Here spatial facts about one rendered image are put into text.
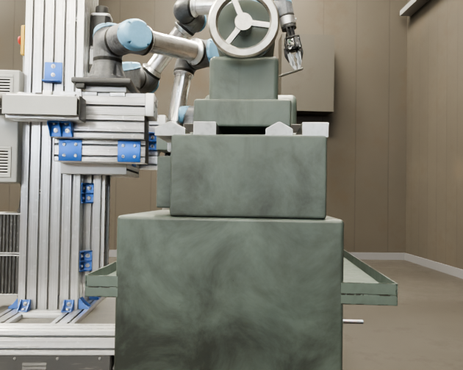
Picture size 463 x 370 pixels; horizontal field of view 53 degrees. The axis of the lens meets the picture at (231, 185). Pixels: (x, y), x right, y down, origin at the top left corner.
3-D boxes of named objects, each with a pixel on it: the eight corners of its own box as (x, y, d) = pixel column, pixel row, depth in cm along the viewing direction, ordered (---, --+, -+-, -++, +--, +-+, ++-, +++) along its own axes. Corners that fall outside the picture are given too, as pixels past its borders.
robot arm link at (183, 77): (171, 45, 221) (153, 144, 213) (187, 40, 214) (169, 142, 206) (188, 55, 230) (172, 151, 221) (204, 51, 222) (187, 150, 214)
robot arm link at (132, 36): (104, 54, 181) (203, 72, 222) (128, 46, 171) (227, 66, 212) (102, 23, 181) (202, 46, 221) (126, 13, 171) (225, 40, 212)
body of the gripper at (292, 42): (286, 49, 217) (281, 24, 217) (285, 55, 225) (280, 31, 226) (303, 45, 216) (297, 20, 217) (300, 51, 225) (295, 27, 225)
